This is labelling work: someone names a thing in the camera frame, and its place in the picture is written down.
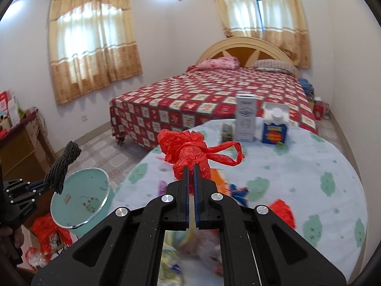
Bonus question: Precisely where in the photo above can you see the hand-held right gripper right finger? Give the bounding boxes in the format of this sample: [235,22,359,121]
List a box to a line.
[193,164,347,286]

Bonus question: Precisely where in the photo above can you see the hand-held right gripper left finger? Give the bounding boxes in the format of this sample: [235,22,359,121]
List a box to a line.
[31,166,191,286]

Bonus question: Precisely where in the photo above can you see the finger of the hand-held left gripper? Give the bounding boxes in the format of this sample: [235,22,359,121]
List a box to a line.
[2,179,51,207]

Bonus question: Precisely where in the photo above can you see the black rope bundle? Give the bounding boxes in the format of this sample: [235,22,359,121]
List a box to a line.
[44,141,82,195]

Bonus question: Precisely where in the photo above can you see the red plastic bag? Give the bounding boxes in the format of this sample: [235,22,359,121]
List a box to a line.
[157,129,245,187]

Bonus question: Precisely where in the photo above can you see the light blue trash can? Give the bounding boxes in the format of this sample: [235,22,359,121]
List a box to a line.
[50,167,115,239]

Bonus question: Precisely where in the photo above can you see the red rope bundle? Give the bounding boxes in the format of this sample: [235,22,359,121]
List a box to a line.
[269,199,296,229]

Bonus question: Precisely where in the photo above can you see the person's left hand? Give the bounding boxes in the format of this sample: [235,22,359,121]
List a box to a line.
[0,226,25,250]

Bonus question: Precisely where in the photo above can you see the orange wrapper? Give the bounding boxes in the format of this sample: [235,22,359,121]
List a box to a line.
[210,168,230,192]

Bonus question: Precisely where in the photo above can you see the purple wrapper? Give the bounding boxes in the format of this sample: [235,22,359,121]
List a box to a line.
[157,180,169,199]

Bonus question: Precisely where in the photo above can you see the brown wooden cabinet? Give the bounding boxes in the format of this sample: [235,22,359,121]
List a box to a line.
[0,107,56,183]

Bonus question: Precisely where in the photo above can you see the blue and red wrapper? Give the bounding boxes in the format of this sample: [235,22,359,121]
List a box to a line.
[229,183,249,205]

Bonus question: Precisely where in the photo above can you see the clear crumpled plastic bag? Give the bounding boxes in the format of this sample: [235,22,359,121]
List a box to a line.
[25,247,49,268]

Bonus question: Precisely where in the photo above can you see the small clear packet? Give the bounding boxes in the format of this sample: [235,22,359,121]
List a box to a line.
[220,122,236,141]

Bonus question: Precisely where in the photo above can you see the tall white box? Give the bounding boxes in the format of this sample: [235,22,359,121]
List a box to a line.
[236,94,257,142]

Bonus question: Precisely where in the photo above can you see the bed with red patterned sheet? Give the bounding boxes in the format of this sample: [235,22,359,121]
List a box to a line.
[110,65,319,152]

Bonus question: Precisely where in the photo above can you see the blue carton box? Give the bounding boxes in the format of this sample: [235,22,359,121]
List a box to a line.
[262,116,289,146]

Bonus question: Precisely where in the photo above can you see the pink floral pillow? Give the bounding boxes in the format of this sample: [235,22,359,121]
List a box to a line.
[197,56,240,71]

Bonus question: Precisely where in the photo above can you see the wide beige curtain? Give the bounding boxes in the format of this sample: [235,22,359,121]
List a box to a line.
[48,0,144,106]

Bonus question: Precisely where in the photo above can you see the cream wooden headboard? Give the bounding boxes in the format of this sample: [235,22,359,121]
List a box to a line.
[195,36,302,77]

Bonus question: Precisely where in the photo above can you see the striped pillow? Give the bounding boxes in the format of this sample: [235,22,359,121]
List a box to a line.
[253,59,296,74]

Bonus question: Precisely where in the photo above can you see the red and white box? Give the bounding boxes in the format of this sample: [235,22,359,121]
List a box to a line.
[312,96,330,120]

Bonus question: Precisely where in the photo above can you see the blue folded cloth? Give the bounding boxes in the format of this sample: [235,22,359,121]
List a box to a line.
[298,78,315,92]

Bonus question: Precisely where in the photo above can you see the narrow beige curtain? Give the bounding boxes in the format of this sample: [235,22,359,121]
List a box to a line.
[208,0,311,69]

